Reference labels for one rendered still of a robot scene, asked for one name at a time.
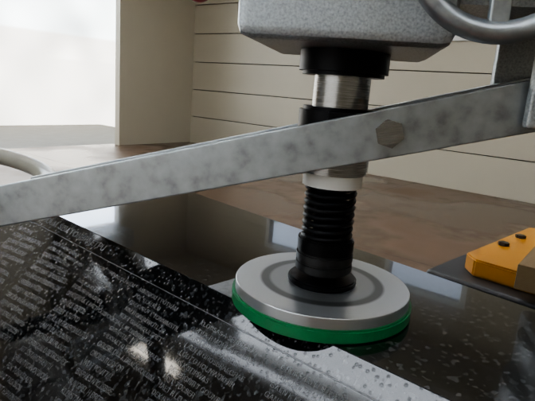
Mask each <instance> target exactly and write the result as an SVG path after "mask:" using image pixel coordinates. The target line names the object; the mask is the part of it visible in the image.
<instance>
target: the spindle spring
mask: <svg viewBox="0 0 535 401"><path fill-rule="evenodd" d="M305 187H306V188H307V190H306V191H305V195H306V197H305V198H304V201H305V202H306V203H305V204H304V206H303V207H304V209H305V210H304V211H303V215H304V217H303V219H302V221H303V224H302V230H303V231H301V235H302V236H303V237H305V238H307V239H310V240H313V241H316V242H321V243H342V242H345V241H348V240H350V239H351V238H352V236H353V234H352V231H353V223H354V220H353V218H354V216H355V214H354V210H355V208H356V207H355V204H356V198H355V197H356V196H357V192H356V190H355V191H334V190H326V189H317V188H313V187H310V186H307V185H305ZM316 192H319V193H316ZM320 193H345V194H344V195H328V194H320ZM315 199H318V200H315ZM319 200H324V201H319ZM326 201H343V202H326ZM315 206H317V207H323V208H315ZM347 207H348V208H347ZM324 208H343V209H324ZM314 213H317V214H322V215H343V216H319V215H315V214H314ZM312 220H316V221H322V222H342V223H340V224H325V223H319V222H314V221H312ZM311 227H313V228H311ZM315 228H321V229H341V230H337V231H326V230H319V229H315ZM308 233H310V234H313V235H317V236H312V235H310V234H308ZM319 236H342V237H334V238H327V237H319Z"/></svg>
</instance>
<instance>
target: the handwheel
mask: <svg viewBox="0 0 535 401"><path fill-rule="evenodd" d="M418 1H419V3H420V4H421V6H422V7H423V8H424V10H425V11H426V12H427V13H428V15H429V16H430V17H431V18H432V19H433V20H434V21H435V22H436V23H438V24H439V25H440V26H442V27H443V28H444V29H445V30H447V31H449V32H450V33H453V34H454V35H456V36H458V37H461V38H463V39H466V40H468V41H473V42H478V43H482V44H488V45H508V44H514V43H519V42H523V41H528V40H532V39H534V38H535V13H534V14H530V15H528V16H525V17H523V18H516V19H512V20H510V14H511V9H512V3H513V0H489V5H488V11H487V18H486V19H484V18H479V17H475V16H474V15H471V14H469V13H467V12H465V11H463V10H461V9H460V8H458V7H457V6H456V5H455V4H454V3H452V2H451V1H450V0H418Z"/></svg>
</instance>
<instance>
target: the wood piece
mask: <svg viewBox="0 0 535 401"><path fill-rule="evenodd" d="M514 289H518V290H523V291H526V292H530V293H532V294H535V247H534V248H533V249H532V250H531V251H530V252H529V254H528V255H527V256H526V257H525V258H524V259H523V260H522V261H521V262H520V263H519V264H518V265H517V273H516V277H515V282H514Z"/></svg>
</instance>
